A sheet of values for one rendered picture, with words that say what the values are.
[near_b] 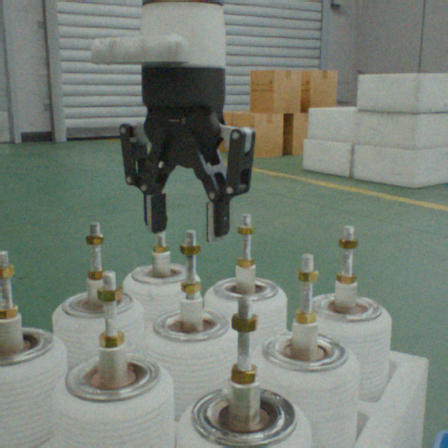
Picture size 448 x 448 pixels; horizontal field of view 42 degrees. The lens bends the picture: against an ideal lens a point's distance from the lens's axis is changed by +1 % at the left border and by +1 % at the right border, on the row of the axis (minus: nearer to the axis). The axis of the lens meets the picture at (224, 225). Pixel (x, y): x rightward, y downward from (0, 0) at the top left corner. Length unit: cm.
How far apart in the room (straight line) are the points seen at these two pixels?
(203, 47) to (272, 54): 609
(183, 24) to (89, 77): 511
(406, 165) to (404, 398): 241
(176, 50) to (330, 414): 32
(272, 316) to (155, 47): 33
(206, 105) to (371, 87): 263
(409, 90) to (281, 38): 387
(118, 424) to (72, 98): 516
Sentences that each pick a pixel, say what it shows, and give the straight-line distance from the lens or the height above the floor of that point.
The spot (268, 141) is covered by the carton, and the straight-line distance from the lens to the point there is 412.
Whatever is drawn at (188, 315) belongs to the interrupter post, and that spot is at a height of 27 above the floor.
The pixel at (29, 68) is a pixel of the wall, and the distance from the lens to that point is 552.
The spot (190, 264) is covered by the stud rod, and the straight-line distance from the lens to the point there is 55.
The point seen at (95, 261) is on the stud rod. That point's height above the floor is 30.
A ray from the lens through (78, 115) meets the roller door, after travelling 556.
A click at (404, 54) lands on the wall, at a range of 692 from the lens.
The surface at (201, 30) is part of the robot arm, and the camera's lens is 50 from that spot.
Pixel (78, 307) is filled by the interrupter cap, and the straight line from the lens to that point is 64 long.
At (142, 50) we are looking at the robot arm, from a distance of 47.
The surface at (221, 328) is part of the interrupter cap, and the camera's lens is 56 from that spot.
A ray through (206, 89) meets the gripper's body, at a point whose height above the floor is 48.
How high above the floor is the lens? 48
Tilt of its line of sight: 13 degrees down
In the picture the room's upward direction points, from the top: straight up
